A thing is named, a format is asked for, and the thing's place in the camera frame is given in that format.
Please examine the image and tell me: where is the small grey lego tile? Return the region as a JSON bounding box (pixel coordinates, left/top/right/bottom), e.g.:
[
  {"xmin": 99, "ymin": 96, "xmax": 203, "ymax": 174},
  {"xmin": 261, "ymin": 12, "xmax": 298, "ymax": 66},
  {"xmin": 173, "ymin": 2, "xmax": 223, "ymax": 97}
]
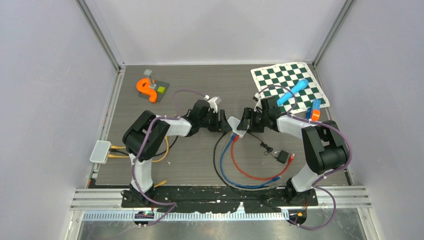
[{"xmin": 143, "ymin": 69, "xmax": 152, "ymax": 76}]

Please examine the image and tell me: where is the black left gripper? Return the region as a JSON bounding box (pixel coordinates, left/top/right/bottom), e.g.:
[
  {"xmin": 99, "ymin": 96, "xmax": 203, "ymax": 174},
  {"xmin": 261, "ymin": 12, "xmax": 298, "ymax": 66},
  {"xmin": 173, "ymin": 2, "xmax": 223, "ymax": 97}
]
[{"xmin": 199, "ymin": 110, "xmax": 233, "ymax": 134}]

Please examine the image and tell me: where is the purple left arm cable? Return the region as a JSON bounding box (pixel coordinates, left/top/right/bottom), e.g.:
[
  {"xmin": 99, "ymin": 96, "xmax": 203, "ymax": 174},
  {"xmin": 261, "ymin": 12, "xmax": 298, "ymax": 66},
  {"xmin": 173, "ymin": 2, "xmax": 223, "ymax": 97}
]
[{"xmin": 130, "ymin": 89, "xmax": 208, "ymax": 227}]

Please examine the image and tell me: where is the orange S-shaped toy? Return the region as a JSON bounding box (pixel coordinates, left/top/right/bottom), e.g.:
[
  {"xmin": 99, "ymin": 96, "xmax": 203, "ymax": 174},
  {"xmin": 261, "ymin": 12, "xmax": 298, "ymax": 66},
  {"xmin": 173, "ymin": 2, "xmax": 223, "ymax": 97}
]
[{"xmin": 136, "ymin": 77, "xmax": 158, "ymax": 103}]

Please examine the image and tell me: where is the red ethernet cable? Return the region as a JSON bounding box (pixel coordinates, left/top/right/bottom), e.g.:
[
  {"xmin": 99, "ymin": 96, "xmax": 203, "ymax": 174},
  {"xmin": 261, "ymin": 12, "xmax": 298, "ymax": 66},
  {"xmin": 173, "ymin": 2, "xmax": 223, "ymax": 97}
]
[{"xmin": 230, "ymin": 135, "xmax": 296, "ymax": 182}]

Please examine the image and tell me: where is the white network switch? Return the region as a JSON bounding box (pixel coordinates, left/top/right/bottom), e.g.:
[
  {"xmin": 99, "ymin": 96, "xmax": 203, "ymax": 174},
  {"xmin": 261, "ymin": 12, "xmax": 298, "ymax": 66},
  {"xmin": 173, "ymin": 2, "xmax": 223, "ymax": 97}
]
[{"xmin": 227, "ymin": 116, "xmax": 247, "ymax": 138}]

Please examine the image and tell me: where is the grey lego baseplate with bricks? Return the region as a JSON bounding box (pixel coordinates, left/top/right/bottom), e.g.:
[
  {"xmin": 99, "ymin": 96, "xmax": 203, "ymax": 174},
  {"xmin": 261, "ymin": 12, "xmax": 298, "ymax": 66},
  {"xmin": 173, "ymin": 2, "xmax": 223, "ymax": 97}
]
[{"xmin": 136, "ymin": 77, "xmax": 170, "ymax": 103}]

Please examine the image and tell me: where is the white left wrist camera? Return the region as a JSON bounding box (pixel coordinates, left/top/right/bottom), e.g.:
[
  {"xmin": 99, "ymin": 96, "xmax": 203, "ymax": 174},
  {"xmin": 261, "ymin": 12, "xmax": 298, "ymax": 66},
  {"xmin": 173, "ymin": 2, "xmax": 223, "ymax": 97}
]
[{"xmin": 203, "ymin": 95, "xmax": 222, "ymax": 113}]

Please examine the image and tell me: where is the blue ethernet cable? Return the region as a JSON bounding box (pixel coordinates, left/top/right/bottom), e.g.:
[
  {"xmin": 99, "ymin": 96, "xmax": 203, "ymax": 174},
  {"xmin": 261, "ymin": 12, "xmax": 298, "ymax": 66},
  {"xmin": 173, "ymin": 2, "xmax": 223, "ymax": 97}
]
[{"xmin": 219, "ymin": 134, "xmax": 282, "ymax": 190}]

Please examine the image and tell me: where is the white switch at table edge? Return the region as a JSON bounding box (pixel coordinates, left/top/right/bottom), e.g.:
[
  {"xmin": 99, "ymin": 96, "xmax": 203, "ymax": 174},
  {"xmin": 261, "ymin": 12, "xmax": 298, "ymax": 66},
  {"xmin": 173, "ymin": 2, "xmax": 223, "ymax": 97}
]
[{"xmin": 89, "ymin": 140, "xmax": 112, "ymax": 164}]

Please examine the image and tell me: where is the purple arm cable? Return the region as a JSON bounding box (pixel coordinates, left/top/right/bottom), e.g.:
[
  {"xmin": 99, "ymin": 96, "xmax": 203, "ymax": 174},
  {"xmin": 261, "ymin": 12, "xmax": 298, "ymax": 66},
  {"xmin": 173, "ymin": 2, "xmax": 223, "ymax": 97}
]
[
  {"xmin": 256, "ymin": 85, "xmax": 353, "ymax": 231},
  {"xmin": 130, "ymin": 89, "xmax": 208, "ymax": 227}
]

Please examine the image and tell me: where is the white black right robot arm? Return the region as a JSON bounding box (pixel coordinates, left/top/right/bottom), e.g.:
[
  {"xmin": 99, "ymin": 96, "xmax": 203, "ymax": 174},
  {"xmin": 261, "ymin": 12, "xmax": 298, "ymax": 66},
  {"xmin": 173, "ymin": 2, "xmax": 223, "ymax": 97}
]
[{"xmin": 237, "ymin": 94, "xmax": 350, "ymax": 205}]

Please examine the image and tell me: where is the green white chessboard mat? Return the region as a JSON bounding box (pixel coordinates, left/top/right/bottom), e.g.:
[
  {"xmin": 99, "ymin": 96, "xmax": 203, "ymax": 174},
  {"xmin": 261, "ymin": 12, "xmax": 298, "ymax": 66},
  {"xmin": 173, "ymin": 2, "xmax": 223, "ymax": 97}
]
[{"xmin": 250, "ymin": 62, "xmax": 330, "ymax": 114}]

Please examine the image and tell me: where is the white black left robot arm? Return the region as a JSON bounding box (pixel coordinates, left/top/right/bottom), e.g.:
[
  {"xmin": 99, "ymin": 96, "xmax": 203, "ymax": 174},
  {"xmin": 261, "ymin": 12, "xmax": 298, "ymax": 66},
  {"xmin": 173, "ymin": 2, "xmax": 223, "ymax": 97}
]
[{"xmin": 122, "ymin": 95, "xmax": 232, "ymax": 207}]

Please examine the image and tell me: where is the black ethernet cable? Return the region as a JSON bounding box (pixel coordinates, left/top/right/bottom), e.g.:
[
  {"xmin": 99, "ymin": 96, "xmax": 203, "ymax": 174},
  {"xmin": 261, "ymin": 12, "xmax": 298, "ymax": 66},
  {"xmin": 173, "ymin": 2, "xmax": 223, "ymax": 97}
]
[{"xmin": 212, "ymin": 131, "xmax": 286, "ymax": 200}]

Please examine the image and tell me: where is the yellow ethernet cable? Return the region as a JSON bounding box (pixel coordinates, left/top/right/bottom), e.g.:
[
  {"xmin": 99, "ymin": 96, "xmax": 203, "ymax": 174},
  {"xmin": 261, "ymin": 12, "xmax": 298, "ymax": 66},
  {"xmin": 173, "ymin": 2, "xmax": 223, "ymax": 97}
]
[{"xmin": 108, "ymin": 136, "xmax": 170, "ymax": 189}]

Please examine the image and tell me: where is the light blue toy microphone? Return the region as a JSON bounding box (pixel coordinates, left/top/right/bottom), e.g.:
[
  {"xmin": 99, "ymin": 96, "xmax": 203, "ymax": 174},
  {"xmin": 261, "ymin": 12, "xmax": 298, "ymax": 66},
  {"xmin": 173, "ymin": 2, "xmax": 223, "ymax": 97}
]
[{"xmin": 276, "ymin": 78, "xmax": 309, "ymax": 107}]

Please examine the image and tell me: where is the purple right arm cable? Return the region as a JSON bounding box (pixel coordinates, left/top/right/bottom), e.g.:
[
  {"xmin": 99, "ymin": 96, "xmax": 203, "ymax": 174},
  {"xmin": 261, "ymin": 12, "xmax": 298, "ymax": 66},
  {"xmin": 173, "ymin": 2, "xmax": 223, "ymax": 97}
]
[{"xmin": 256, "ymin": 85, "xmax": 353, "ymax": 231}]

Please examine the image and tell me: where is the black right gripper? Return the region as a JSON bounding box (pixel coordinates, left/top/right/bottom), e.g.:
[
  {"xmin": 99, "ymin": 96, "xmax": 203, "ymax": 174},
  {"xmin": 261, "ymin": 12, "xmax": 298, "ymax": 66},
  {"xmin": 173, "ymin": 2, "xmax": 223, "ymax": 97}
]
[{"xmin": 236, "ymin": 107, "xmax": 269, "ymax": 134}]

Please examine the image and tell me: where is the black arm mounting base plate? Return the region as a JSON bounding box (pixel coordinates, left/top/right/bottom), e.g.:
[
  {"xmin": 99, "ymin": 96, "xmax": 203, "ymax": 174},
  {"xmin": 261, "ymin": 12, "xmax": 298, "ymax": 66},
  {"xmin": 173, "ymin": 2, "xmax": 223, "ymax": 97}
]
[{"xmin": 120, "ymin": 185, "xmax": 318, "ymax": 214}]

